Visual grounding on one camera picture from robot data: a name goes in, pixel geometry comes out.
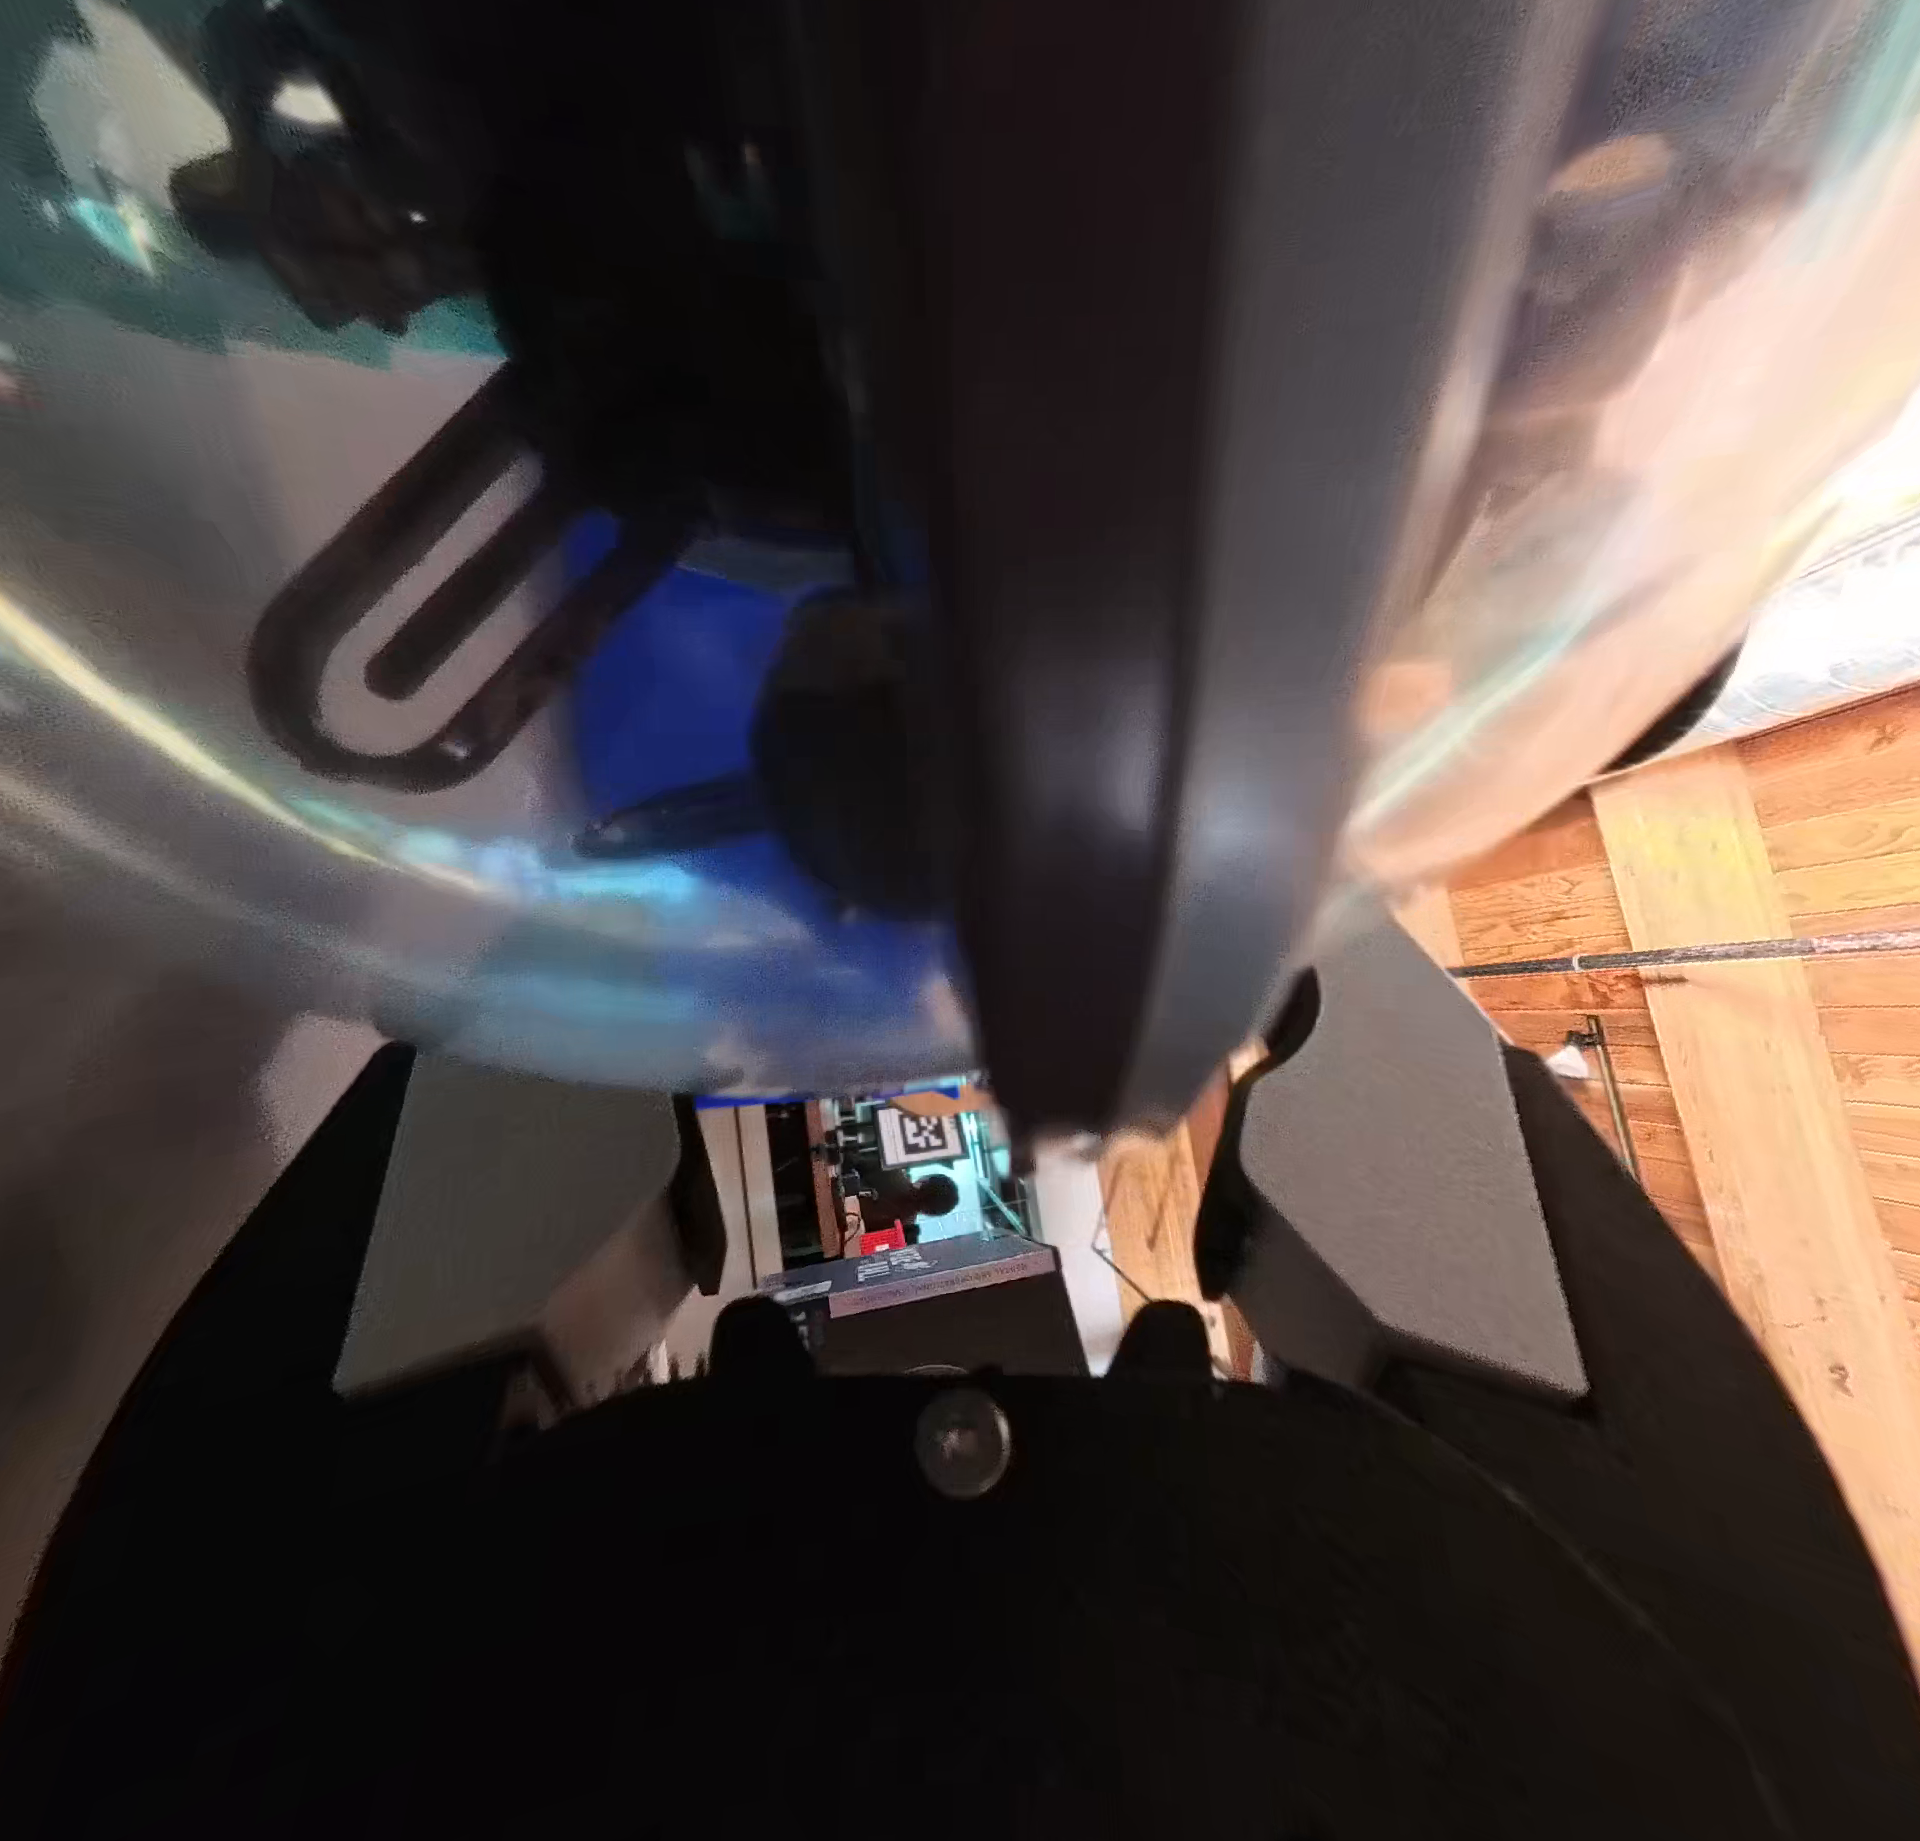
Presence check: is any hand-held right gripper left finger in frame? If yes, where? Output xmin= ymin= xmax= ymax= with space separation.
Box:
xmin=331 ymin=1046 xmax=728 ymax=1399

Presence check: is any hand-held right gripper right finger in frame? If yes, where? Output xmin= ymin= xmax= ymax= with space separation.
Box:
xmin=1190 ymin=918 xmax=1592 ymax=1408

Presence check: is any clear plastic maze ball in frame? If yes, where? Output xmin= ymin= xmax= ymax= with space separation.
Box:
xmin=0 ymin=0 xmax=1920 ymax=1141

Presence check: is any dark maze ball box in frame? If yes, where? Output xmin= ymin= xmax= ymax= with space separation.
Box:
xmin=755 ymin=1233 xmax=1089 ymax=1379

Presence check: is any grey sprinkler pipe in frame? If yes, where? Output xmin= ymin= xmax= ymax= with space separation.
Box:
xmin=1447 ymin=933 xmax=1920 ymax=981

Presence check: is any black track light rail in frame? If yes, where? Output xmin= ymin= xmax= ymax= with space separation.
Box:
xmin=1580 ymin=1016 xmax=1648 ymax=1185

